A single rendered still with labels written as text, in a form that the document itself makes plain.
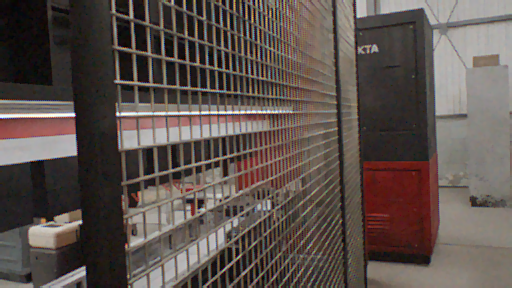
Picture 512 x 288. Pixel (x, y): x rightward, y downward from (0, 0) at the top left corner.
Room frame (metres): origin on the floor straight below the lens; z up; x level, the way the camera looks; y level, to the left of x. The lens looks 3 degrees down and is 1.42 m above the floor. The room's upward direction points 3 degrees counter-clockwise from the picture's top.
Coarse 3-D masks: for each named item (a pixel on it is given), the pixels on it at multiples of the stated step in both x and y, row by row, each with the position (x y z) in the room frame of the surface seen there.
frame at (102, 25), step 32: (96, 0) 0.32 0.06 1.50; (352, 0) 2.00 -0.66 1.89; (96, 32) 0.32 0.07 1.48; (96, 64) 0.31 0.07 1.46; (96, 96) 0.31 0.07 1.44; (96, 128) 0.31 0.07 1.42; (96, 160) 0.31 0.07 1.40; (96, 192) 0.31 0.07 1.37; (96, 224) 0.31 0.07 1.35; (96, 256) 0.31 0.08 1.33
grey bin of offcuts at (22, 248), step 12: (24, 228) 4.36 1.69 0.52; (0, 240) 4.45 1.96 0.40; (12, 240) 4.37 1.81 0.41; (24, 240) 4.35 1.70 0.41; (0, 252) 4.46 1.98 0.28; (12, 252) 4.38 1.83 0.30; (24, 252) 4.35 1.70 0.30; (0, 264) 4.47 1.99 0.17; (12, 264) 4.38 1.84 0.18; (24, 264) 4.34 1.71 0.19; (0, 276) 4.53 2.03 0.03; (12, 276) 4.44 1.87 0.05; (24, 276) 4.36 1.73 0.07
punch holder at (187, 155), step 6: (186, 144) 2.12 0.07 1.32; (174, 150) 2.03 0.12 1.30; (186, 150) 2.12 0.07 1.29; (174, 156) 2.03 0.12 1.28; (186, 156) 2.11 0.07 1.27; (174, 162) 2.03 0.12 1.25; (186, 162) 2.11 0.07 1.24; (174, 174) 2.03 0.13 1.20; (180, 174) 2.05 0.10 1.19; (186, 174) 2.10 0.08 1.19; (192, 174) 2.16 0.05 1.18
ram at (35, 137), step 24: (0, 120) 1.16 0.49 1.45; (24, 120) 1.24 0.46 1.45; (48, 120) 1.32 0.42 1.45; (72, 120) 1.41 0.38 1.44; (144, 120) 1.80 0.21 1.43; (216, 120) 2.46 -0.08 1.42; (264, 120) 3.28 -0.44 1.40; (0, 144) 1.16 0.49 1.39; (24, 144) 1.23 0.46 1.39; (48, 144) 1.31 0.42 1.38; (72, 144) 1.41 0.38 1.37; (144, 144) 1.79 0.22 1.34
